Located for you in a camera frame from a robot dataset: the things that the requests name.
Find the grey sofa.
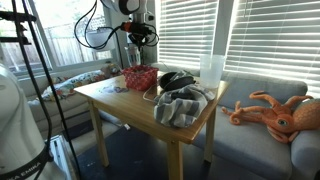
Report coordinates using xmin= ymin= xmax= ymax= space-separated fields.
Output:
xmin=191 ymin=70 xmax=320 ymax=180

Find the black pan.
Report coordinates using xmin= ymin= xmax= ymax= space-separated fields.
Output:
xmin=157 ymin=69 xmax=197 ymax=93

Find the floral blanket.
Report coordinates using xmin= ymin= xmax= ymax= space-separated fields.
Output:
xmin=39 ymin=69 xmax=105 ymax=103

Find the blue white striped cloth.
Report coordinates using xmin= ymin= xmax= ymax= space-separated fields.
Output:
xmin=153 ymin=83 xmax=217 ymax=130

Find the light sofa seat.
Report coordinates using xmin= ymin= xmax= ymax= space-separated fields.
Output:
xmin=19 ymin=74 xmax=125 ymax=144

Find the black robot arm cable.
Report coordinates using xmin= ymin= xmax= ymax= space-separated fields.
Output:
xmin=73 ymin=0 xmax=161 ymax=52

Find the wooden table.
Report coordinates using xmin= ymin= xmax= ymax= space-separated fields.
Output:
xmin=73 ymin=70 xmax=231 ymax=180

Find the white cable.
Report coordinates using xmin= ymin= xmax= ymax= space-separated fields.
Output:
xmin=142 ymin=83 xmax=168 ymax=104

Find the orange octopus plush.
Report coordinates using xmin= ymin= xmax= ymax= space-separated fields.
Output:
xmin=221 ymin=90 xmax=320 ymax=145

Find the red patterned basket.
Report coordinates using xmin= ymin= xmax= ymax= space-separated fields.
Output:
xmin=122 ymin=64 xmax=160 ymax=92

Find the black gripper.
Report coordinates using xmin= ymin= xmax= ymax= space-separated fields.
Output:
xmin=121 ymin=12 xmax=156 ymax=65

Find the white window blind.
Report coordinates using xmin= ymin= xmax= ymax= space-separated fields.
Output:
xmin=156 ymin=0 xmax=220 ymax=72
xmin=223 ymin=0 xmax=320 ymax=99

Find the dark blue rug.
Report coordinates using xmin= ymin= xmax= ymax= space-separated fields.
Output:
xmin=71 ymin=125 xmax=214 ymax=180

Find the black camera stand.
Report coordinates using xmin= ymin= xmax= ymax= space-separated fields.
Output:
xmin=0 ymin=9 xmax=38 ymax=46

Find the translucent plastic container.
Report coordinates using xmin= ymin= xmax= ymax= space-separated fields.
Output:
xmin=198 ymin=53 xmax=227 ymax=90

